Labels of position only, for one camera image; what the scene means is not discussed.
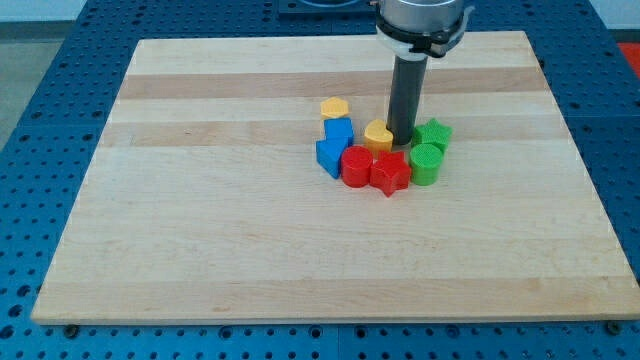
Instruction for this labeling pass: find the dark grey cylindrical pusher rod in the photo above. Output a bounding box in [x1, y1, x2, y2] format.
[386, 57, 428, 145]

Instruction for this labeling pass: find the yellow heart block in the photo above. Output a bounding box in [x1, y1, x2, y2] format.
[364, 119, 394, 159]

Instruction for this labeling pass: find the green star block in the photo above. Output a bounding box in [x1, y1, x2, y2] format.
[411, 118, 453, 153]

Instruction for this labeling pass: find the red star block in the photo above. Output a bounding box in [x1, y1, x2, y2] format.
[369, 151, 412, 197]

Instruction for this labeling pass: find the green cylinder block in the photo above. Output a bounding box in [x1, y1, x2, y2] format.
[410, 144, 444, 186]

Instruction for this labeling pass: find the blue cube block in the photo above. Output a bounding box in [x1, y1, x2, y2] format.
[324, 117, 354, 146]

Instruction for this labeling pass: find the yellow hexagon block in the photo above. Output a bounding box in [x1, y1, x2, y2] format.
[320, 97, 350, 120]

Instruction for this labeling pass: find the red cylinder block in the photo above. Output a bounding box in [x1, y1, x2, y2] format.
[341, 146, 373, 188]

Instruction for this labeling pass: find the blue triangle block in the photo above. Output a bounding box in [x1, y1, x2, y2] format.
[316, 138, 349, 179]

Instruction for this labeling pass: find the light wooden board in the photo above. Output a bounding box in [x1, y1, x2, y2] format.
[31, 31, 639, 325]

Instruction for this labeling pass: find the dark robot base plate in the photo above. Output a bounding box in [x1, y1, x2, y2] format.
[274, 0, 374, 17]

